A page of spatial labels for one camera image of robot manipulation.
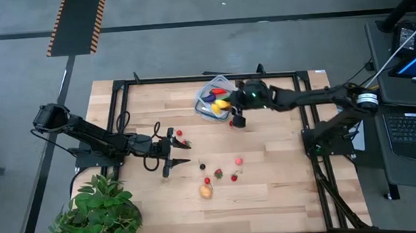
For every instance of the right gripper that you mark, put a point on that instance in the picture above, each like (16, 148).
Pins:
(254, 95)

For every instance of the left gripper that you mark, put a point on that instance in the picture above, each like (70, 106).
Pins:
(149, 146)

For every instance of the yellow banana toy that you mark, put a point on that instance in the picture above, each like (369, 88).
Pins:
(223, 103)

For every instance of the red chili pepper toy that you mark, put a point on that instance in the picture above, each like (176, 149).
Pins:
(218, 91)

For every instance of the purple eggplant toy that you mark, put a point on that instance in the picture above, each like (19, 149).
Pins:
(209, 98)

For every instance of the small red cherry toy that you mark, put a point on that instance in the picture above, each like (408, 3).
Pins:
(231, 123)

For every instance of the pink peach toy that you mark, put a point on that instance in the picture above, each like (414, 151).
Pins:
(238, 161)

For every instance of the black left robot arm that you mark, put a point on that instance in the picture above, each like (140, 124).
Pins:
(92, 135)

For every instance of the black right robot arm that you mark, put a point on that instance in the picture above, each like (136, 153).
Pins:
(313, 98)

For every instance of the clear plastic tupperware container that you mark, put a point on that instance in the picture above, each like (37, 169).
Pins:
(206, 89)

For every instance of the black plum toy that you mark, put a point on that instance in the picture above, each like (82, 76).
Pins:
(202, 166)

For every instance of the large red cherry toy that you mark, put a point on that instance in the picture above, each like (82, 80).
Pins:
(207, 180)

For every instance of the strawberry toy with large leaves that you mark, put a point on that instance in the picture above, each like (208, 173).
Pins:
(218, 173)

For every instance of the green leafy plant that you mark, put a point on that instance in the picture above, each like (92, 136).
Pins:
(97, 219)

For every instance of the black mat with orange stripes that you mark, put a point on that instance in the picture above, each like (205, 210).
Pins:
(76, 23)

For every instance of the dark grey side desk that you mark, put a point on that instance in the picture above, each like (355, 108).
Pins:
(399, 176)

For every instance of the black power adapter white label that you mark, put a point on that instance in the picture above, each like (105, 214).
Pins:
(404, 38)

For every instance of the black laptop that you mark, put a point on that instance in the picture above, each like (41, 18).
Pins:
(414, 131)

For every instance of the black aluminium table frame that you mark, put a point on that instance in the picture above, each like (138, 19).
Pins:
(209, 78)

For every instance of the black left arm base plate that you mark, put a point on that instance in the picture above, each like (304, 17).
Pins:
(86, 161)

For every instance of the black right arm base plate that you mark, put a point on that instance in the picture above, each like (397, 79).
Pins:
(328, 152)

